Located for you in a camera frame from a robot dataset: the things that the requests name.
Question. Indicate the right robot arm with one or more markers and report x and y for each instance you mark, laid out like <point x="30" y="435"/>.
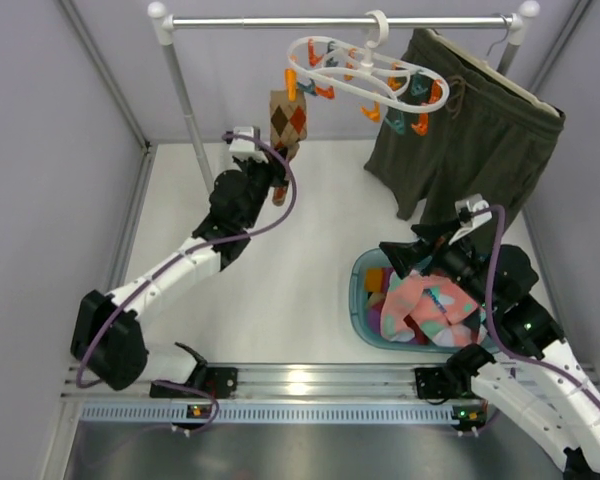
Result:
<point x="530" y="350"/>

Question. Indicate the white clip sock hanger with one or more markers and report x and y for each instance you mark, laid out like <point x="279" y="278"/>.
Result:
<point x="400" y="94"/>

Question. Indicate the maroon purple sock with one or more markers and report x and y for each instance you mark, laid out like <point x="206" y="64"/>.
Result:
<point x="377" y="279"/>
<point x="374" y="306"/>

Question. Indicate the teal plastic basin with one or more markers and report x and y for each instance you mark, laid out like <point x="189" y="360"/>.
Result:
<point x="358" y="298"/>

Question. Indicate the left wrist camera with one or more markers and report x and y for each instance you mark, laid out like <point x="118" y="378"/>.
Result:
<point x="243" y="144"/>

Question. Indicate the pink patterned sock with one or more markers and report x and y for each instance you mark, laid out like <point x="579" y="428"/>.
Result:
<point x="440" y="332"/>
<point x="422" y="297"/>

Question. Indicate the olive green shorts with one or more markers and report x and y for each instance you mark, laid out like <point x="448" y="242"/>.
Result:
<point x="492" y="138"/>

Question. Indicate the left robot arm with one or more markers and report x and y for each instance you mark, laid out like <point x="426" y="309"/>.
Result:
<point x="109" y="340"/>

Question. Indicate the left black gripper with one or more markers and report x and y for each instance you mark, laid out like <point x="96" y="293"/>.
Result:
<point x="268" y="170"/>

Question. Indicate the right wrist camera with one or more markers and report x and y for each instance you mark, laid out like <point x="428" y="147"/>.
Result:
<point x="473" y="212"/>

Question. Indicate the white clothes rack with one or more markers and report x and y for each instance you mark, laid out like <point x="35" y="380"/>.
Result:
<point x="166" y="24"/>

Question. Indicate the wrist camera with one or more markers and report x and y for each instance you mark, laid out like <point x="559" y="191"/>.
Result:
<point x="473" y="212"/>
<point x="243" y="144"/>

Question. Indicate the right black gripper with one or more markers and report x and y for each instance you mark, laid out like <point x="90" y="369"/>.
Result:
<point x="431" y="250"/>

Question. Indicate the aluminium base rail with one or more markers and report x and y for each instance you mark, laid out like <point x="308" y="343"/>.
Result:
<point x="343" y="394"/>

